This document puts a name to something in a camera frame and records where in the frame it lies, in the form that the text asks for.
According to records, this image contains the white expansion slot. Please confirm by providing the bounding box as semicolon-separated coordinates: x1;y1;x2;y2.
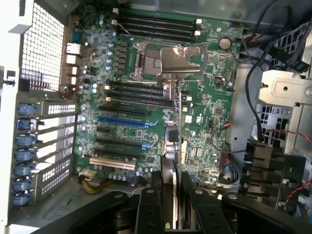
89;156;137;171

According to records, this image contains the long black expansion slot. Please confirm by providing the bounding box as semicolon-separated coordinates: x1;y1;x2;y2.
95;136;144;148
98;105;148;117
93;148;142;158

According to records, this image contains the black power connector block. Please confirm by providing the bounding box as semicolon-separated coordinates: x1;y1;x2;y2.
244;140;274;169

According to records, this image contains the blue expansion slot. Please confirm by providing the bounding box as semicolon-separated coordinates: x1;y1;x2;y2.
97;116;152;129

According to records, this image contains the green motherboard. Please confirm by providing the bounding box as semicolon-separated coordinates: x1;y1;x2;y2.
72;8;244;192

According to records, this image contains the black RAM slot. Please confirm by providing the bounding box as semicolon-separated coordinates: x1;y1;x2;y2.
106;89;171;102
111;19;202;37
118;28;199;42
104;82;169;95
117;17;199;30
106;96;175;109
112;8;203;25

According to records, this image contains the blue slot retention clip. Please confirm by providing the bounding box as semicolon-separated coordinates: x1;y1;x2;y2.
12;163;35;176
16;118;37;131
13;148;36;161
11;192;32;206
17;103;39;116
15;134;37;147
11;177;34;192

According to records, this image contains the silver metal disk bay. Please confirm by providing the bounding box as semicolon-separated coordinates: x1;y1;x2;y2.
257;70;312;106

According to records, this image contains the silver coin cell battery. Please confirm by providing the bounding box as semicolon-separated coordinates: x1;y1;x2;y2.
218;36;232;50

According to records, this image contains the silver rear port block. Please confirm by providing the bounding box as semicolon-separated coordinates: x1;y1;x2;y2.
65;41;81;64

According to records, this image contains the black plastic case latch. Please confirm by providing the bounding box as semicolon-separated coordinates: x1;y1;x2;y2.
4;70;16;86

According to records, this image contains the grey metal PC case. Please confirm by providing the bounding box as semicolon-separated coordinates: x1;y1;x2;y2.
0;0;312;234

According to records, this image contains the white connector with yellow wires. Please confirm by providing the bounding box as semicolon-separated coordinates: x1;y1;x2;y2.
77;169;118;195

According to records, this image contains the red and black twisted wire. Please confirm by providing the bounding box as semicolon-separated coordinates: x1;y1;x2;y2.
262;128;312;143
282;179;312;209

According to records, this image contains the thick black cable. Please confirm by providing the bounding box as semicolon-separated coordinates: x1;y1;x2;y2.
244;52;269;144

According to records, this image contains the thin red fan wire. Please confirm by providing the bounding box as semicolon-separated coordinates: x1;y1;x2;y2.
59;82;85;99

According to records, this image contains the CPU socket with metal frame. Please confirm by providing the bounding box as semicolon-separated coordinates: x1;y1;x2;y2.
133;40;208;84

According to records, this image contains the black cable bundle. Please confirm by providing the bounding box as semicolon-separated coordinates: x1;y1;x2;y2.
240;0;312;71

